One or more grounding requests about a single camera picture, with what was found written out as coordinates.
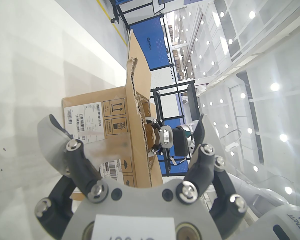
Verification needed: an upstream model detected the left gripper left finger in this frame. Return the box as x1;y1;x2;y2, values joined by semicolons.
35;114;108;240

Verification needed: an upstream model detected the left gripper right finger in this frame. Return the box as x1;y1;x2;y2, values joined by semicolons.
179;113;248;240

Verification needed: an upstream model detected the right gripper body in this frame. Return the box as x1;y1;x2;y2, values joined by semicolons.
154;125;175;149

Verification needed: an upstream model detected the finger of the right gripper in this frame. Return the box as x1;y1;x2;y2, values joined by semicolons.
145;117;163;129
149;143;164;155

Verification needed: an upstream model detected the large brown cardboard carton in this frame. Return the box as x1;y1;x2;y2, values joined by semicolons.
62;29;163;201

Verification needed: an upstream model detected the robot body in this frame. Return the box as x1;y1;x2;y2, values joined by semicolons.
224;170;300;240

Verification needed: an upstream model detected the thin white cable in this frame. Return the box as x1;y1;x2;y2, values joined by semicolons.
219;129;242;152

